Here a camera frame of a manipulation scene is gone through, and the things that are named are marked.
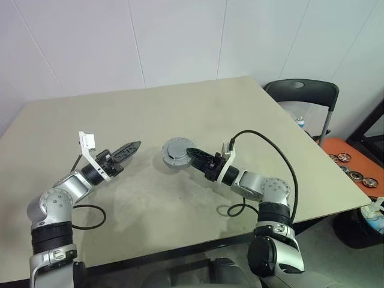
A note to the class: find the black trash bin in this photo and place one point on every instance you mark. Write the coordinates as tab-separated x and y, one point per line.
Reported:
348	234

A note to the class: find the black folding chair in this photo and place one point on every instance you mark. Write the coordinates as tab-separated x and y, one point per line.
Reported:
315	90

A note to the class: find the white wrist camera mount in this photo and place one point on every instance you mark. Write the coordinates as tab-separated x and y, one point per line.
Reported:
228	160
90	156

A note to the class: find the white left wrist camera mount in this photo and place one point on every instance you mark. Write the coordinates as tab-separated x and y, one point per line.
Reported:
90	156

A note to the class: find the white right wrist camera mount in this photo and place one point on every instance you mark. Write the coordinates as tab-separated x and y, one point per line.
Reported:
228	160

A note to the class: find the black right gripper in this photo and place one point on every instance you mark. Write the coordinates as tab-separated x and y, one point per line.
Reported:
214	169

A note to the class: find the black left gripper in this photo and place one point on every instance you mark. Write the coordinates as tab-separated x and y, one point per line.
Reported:
109	163

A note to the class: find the white crumpled trash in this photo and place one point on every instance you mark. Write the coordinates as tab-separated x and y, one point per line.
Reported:
375	216

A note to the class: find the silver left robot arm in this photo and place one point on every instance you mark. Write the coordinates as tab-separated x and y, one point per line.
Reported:
57	204

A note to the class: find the small blue label bottle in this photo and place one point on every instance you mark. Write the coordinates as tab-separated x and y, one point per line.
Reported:
301	123

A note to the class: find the grey motor end cover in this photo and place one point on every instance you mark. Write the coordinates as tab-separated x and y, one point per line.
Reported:
177	148

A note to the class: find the orange tray of motor parts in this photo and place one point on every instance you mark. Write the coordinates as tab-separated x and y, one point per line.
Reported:
339	144

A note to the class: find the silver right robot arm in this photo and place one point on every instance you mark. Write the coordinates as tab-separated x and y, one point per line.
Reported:
255	186

